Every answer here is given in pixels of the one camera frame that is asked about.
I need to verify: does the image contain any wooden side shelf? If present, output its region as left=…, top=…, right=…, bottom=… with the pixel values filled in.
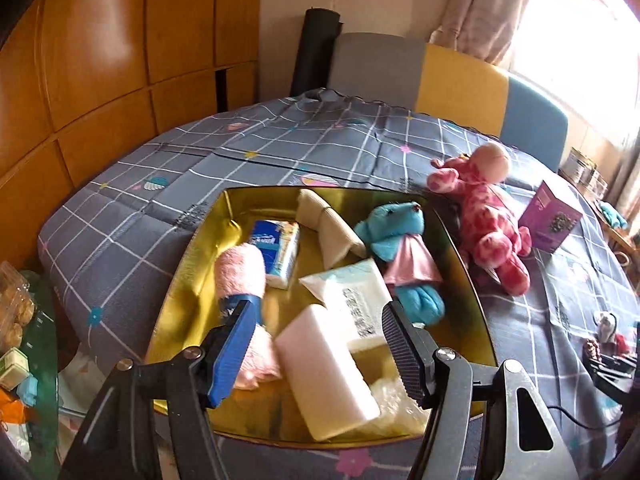
left=557, top=160, right=640, bottom=281

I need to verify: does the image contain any purple printed carton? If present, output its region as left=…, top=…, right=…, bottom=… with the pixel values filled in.
left=517, top=180, right=584, bottom=253

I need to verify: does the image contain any pink fluffy towel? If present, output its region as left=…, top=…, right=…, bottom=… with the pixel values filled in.
left=214, top=242, right=283, bottom=391

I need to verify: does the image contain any grey checked tablecloth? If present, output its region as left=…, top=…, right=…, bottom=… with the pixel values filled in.
left=37, top=87, right=640, bottom=480

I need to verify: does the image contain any row of small packets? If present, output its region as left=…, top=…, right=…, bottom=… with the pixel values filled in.
left=560, top=147, right=608, bottom=196

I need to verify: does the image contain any clear plastic bag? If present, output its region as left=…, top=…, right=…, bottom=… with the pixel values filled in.
left=370, top=377, right=431, bottom=436

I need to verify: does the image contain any blue teddy bear plush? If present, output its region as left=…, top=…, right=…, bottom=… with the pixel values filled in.
left=354, top=201, right=446, bottom=323

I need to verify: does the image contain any wooden cabinet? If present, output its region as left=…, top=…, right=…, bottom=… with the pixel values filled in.
left=0, top=0, right=266, bottom=206

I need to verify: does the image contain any patterned curtain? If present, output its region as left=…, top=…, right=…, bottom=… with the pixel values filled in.
left=429, top=0, right=543, bottom=66

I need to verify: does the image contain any gold tray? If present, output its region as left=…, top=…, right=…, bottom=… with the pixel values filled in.
left=145, top=187, right=498, bottom=446

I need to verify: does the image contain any blue tissue pack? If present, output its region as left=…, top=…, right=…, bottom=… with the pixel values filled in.
left=248, top=220, right=301, bottom=291

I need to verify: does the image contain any beige folded cloth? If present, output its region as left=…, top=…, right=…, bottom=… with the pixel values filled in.
left=295, top=188, right=367, bottom=270

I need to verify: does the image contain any green glass side table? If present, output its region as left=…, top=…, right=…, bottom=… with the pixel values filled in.
left=0, top=270, right=63, bottom=461

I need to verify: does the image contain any black rolled mat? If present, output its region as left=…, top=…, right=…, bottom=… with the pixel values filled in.
left=290, top=7, right=345, bottom=98

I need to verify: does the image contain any multicoloured padded bench back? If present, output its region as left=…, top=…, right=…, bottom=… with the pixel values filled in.
left=327, top=32, right=571, bottom=173

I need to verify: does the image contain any black cable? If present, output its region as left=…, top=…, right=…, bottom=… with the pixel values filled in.
left=542, top=402, right=623, bottom=431

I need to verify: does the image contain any pink spotted giraffe plush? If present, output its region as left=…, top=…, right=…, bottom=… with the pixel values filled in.
left=426, top=142, right=533, bottom=296

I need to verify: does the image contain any white wet wipes pack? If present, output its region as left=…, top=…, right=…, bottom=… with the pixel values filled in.
left=299, top=258, right=401, bottom=353

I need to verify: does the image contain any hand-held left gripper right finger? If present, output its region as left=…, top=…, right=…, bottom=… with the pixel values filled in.
left=381, top=300, right=576, bottom=480

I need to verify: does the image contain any teal plush toy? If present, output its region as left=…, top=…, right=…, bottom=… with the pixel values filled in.
left=600, top=201, right=628, bottom=228

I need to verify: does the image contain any white sponge block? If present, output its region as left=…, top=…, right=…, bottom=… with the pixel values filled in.
left=274, top=304, right=381, bottom=442

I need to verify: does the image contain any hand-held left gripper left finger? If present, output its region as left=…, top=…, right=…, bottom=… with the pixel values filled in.
left=60, top=297, right=263, bottom=480

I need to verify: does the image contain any clear plastic cookie container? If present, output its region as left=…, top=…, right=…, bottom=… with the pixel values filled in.
left=0, top=260, right=36, bottom=356

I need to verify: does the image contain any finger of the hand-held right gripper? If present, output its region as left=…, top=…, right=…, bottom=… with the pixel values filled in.
left=582, top=350, right=633, bottom=386

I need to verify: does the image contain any window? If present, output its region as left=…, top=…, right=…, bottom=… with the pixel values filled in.
left=510, top=0, right=640, bottom=151

